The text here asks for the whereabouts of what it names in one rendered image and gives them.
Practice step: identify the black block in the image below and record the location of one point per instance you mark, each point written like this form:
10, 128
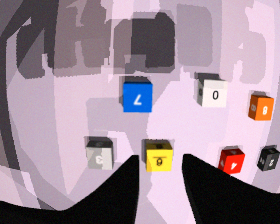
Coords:
268, 158

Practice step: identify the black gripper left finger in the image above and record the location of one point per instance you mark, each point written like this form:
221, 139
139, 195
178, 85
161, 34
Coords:
114, 202

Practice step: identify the blue block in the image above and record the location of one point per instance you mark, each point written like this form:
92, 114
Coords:
137, 97

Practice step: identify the red block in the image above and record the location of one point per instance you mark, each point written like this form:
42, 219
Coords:
231, 160

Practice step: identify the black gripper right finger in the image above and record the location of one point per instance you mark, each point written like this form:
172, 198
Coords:
218, 198

